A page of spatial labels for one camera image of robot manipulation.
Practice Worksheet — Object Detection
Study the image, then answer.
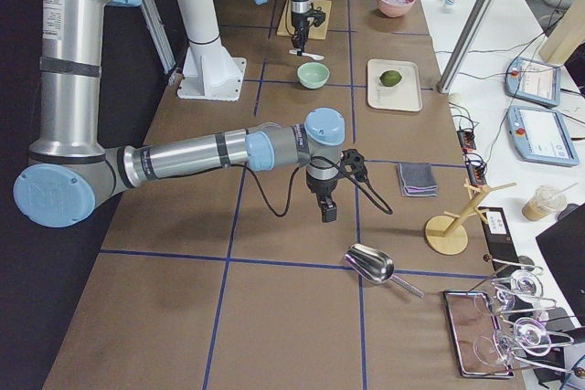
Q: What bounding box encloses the iced coffee cup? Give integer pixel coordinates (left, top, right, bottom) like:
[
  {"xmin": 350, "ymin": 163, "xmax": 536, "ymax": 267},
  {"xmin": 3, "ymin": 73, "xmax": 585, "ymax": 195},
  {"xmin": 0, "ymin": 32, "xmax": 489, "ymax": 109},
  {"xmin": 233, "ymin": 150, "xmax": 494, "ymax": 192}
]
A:
[{"xmin": 522, "ymin": 183, "xmax": 578, "ymax": 221}]

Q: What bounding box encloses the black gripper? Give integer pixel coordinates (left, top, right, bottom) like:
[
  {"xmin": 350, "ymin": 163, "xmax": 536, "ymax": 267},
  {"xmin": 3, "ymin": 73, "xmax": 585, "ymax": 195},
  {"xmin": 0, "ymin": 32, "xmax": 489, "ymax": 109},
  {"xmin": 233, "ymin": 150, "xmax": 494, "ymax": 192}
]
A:
[
  {"xmin": 291, "ymin": 1, "xmax": 325, "ymax": 56},
  {"xmin": 306, "ymin": 149, "xmax": 368, "ymax": 223}
]

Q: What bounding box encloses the black label box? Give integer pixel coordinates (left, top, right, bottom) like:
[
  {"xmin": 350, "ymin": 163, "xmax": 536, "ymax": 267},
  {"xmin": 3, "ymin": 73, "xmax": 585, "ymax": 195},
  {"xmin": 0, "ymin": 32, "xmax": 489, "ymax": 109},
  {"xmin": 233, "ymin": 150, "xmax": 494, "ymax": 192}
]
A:
[{"xmin": 481, "ymin": 206, "xmax": 518, "ymax": 262}]

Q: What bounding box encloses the white rabbit tray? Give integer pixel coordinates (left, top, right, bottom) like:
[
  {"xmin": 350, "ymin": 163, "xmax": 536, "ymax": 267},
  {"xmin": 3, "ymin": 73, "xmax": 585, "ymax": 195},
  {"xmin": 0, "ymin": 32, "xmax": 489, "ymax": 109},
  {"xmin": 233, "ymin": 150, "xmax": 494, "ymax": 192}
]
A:
[{"xmin": 367, "ymin": 58, "xmax": 423, "ymax": 112}]

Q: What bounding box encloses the teach pendant tablet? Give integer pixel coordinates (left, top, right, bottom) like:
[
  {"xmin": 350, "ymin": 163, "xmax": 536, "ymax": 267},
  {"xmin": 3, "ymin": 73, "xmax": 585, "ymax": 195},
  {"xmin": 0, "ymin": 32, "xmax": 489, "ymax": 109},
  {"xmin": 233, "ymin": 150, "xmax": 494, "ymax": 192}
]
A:
[
  {"xmin": 506, "ymin": 106, "xmax": 580, "ymax": 167},
  {"xmin": 505, "ymin": 57, "xmax": 561, "ymax": 108}
]

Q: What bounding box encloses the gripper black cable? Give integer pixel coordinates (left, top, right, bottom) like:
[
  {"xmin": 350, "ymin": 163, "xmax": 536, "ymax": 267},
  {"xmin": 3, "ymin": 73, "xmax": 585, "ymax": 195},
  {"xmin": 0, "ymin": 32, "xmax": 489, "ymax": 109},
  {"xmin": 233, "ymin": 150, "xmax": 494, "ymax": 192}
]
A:
[{"xmin": 244, "ymin": 154, "xmax": 395, "ymax": 216}]

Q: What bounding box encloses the white plastic spoon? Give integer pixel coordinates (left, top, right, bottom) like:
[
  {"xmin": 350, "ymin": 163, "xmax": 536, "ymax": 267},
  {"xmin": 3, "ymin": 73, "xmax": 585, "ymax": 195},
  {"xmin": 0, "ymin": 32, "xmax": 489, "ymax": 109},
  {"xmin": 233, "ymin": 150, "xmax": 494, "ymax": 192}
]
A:
[{"xmin": 289, "ymin": 49, "xmax": 324, "ymax": 61}]

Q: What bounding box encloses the white pillar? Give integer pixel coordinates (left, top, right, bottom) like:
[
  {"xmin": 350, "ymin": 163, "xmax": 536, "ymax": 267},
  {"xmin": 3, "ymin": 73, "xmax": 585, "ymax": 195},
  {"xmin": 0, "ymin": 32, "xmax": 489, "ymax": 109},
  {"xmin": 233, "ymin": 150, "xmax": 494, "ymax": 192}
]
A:
[{"xmin": 177, "ymin": 0, "xmax": 246, "ymax": 101}]

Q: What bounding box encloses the metal scoop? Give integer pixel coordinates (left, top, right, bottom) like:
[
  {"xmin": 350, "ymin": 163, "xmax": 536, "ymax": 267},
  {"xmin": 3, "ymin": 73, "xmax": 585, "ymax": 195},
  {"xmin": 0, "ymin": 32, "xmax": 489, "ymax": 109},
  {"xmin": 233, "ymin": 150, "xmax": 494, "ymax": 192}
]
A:
[{"xmin": 344, "ymin": 243, "xmax": 424, "ymax": 299}]

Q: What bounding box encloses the green avocado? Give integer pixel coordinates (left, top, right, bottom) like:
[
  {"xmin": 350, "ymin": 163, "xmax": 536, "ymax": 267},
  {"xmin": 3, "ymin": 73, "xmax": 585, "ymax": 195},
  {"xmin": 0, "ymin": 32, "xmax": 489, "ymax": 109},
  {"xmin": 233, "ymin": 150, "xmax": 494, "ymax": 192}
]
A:
[{"xmin": 379, "ymin": 70, "xmax": 403, "ymax": 88}]

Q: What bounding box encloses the wooden paper towel stand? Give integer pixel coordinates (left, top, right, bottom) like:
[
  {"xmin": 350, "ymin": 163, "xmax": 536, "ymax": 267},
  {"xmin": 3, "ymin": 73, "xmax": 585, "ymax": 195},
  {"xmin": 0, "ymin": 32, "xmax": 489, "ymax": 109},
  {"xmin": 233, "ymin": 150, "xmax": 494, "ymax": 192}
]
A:
[{"xmin": 424, "ymin": 179, "xmax": 516, "ymax": 255}]

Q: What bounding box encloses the bamboo cutting board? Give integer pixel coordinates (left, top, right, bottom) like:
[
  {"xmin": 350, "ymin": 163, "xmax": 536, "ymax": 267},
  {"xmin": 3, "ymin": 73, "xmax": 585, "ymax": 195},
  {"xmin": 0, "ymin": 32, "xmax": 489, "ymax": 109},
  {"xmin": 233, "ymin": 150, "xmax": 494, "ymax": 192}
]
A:
[{"xmin": 276, "ymin": 0, "xmax": 332, "ymax": 40}]

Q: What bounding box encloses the aluminium frame post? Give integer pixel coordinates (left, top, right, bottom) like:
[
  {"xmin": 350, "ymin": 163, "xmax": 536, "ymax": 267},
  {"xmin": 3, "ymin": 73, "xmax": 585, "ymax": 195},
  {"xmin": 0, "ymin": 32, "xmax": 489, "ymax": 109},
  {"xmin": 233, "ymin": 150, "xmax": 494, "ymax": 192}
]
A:
[{"xmin": 437, "ymin": 0, "xmax": 495, "ymax": 94}]

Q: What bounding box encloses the wine glass rack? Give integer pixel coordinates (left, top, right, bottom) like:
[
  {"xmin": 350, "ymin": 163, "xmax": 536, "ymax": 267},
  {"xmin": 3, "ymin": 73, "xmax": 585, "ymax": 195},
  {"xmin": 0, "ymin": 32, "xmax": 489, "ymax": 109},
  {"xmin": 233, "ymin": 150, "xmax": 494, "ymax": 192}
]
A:
[{"xmin": 442, "ymin": 254, "xmax": 584, "ymax": 389}]

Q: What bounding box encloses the lower teach pendant tablet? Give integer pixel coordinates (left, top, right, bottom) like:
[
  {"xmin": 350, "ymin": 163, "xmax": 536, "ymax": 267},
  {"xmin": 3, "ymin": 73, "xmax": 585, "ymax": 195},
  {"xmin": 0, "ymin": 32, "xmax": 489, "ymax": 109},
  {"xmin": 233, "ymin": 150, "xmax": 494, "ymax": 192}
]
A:
[{"xmin": 506, "ymin": 106, "xmax": 580, "ymax": 167}]

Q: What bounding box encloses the green bowl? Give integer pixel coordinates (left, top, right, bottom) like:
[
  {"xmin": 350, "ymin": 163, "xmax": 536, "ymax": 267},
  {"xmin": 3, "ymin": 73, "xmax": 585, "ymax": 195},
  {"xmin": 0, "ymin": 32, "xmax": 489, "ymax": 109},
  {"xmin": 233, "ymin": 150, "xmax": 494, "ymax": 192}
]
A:
[{"xmin": 296, "ymin": 61, "xmax": 330, "ymax": 90}]

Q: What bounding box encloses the grey folded cloth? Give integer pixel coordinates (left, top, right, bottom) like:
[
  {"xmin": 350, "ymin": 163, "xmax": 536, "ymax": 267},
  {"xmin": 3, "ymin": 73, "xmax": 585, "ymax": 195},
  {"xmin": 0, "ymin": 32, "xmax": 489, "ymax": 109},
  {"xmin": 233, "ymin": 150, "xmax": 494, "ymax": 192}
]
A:
[{"xmin": 397, "ymin": 162, "xmax": 438, "ymax": 197}]

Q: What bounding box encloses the upper teach pendant tablet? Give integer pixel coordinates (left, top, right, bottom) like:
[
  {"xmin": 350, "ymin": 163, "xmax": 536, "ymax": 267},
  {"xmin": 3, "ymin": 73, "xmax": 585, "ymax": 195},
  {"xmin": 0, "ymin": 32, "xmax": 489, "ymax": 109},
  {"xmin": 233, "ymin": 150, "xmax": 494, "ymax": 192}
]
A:
[{"xmin": 505, "ymin": 57, "xmax": 561, "ymax": 108}]

